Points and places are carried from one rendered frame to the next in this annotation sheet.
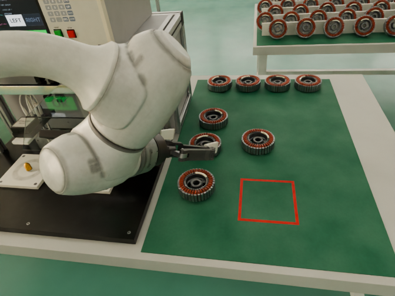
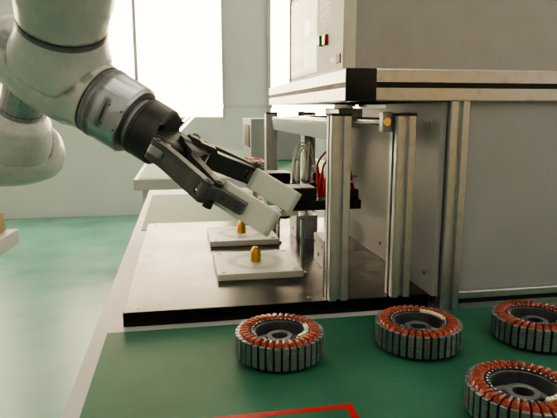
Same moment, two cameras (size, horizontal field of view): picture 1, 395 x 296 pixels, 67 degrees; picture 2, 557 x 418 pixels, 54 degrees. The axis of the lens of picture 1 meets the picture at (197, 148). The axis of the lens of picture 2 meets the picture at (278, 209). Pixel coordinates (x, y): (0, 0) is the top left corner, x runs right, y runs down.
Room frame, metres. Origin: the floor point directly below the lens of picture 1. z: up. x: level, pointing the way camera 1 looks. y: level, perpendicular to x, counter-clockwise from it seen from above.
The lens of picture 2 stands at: (0.38, -0.58, 1.06)
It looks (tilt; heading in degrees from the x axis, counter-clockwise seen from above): 10 degrees down; 67
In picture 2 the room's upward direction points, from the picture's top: straight up
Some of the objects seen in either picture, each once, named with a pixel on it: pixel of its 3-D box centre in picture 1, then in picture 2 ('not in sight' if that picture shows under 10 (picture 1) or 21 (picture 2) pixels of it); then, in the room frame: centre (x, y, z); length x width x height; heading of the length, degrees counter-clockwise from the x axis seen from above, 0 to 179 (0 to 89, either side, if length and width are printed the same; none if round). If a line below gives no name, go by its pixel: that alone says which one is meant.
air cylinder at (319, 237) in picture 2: not in sight; (331, 249); (0.86, 0.30, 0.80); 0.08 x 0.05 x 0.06; 77
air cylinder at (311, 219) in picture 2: not in sight; (302, 223); (0.92, 0.54, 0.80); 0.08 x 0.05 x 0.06; 77
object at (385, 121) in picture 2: not in sight; (332, 119); (0.92, 0.41, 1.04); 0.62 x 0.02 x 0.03; 77
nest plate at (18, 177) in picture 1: (30, 170); (241, 235); (0.77, 0.57, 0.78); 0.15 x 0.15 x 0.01; 77
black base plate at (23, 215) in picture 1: (66, 172); (254, 255); (0.76, 0.45, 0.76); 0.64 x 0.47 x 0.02; 77
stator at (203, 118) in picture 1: (213, 118); (534, 324); (0.97, -0.07, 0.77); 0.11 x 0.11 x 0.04
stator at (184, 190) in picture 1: (196, 184); (279, 340); (0.63, 0.02, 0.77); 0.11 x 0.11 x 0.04
